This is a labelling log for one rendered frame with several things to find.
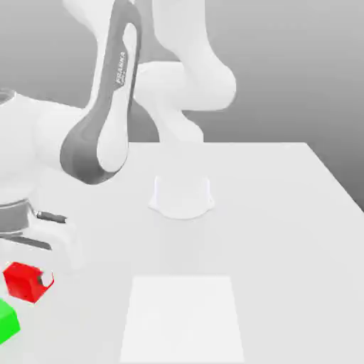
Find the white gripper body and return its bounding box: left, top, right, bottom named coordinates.
left=0, top=233, right=76, bottom=272

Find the small green cube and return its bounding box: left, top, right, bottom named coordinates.
left=0, top=298, right=21, bottom=346

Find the small red cube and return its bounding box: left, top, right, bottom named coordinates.
left=2, top=261, right=55, bottom=304

